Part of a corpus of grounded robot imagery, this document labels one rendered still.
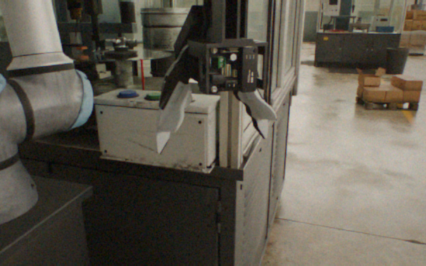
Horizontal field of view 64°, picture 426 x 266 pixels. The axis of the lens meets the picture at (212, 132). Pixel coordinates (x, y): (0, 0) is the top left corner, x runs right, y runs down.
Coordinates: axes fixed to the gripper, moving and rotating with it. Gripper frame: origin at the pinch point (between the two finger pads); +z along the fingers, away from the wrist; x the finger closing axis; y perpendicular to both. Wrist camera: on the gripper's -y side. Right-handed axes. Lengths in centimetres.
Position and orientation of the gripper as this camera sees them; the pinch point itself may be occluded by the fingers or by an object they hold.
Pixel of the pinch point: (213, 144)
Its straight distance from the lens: 45.9
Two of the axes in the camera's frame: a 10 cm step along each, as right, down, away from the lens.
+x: 9.3, -1.2, 3.4
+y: 3.6, 3.0, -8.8
